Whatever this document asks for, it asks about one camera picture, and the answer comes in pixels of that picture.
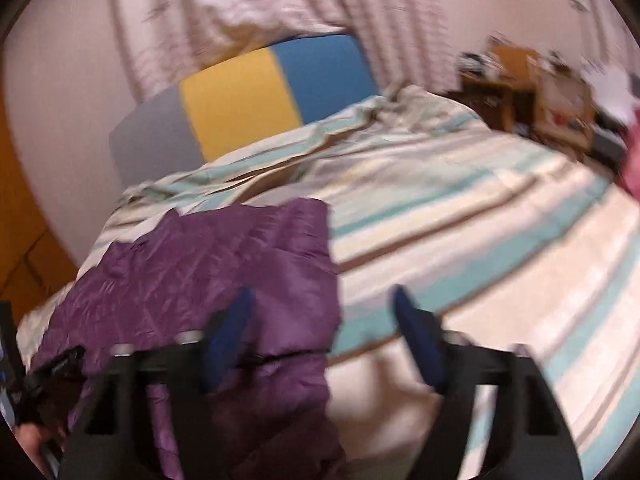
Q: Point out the purple quilted down jacket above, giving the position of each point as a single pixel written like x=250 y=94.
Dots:
x=270 y=413

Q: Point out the person's left hand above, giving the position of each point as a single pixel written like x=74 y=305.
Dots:
x=30 y=437

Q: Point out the wooden wardrobe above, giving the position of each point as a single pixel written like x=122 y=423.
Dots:
x=34 y=265

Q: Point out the wooden desk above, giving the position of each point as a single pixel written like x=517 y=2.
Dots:
x=498 y=85

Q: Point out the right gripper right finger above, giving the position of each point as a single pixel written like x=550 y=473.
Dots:
x=454 y=371

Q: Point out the grey yellow blue headboard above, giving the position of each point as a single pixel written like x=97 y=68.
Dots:
x=252 y=97

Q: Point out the white patterned curtain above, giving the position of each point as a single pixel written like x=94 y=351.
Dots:
x=161 y=42

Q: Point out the pink cloth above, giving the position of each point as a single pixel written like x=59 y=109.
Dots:
x=629 y=176

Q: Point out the striped bed duvet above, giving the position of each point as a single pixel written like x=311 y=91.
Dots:
x=505 y=240

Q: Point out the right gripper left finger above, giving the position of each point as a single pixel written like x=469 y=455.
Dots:
x=191 y=370

